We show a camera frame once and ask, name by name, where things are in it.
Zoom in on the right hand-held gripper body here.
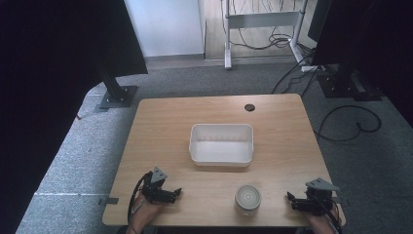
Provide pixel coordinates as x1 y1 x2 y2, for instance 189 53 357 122
290 176 341 216

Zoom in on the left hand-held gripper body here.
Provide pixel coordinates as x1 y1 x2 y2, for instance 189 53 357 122
140 166 177 205

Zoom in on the white lidded jar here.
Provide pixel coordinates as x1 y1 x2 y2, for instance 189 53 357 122
234 184 262 216

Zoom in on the white plastic bin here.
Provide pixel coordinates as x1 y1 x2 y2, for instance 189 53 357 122
188 123 254 168

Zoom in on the person's right hand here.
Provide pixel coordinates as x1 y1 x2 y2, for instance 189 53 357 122
304 204 341 230

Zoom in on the person's left hand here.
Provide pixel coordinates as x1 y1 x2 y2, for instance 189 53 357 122
129 190 166 229

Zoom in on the black metal stand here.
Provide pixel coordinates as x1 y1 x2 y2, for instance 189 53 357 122
94 55 139 110

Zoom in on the black stand base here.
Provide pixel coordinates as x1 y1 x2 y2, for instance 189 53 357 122
316 69 384 102

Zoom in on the white power strip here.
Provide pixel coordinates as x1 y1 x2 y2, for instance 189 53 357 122
300 64 326 73

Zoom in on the black curtain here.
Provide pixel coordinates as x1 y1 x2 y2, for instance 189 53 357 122
0 0 149 234

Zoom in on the dark monitor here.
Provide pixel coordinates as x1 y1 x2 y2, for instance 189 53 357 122
307 0 334 43

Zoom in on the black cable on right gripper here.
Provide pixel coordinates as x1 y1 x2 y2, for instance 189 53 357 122
311 194 344 234

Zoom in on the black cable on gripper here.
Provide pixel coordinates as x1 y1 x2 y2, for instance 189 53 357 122
311 194 344 234
127 172 153 224

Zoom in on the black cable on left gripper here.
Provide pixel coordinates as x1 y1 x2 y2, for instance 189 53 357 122
127 172 153 224

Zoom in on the grey table bracket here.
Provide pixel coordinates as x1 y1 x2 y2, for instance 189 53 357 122
97 196 120 207

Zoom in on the black looped floor cable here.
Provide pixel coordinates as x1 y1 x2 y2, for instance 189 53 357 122
313 104 383 143

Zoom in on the tangle of black cables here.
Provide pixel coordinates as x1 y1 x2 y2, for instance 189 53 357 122
227 0 315 52

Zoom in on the white metal desk frame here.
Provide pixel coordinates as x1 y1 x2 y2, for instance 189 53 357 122
222 0 310 71

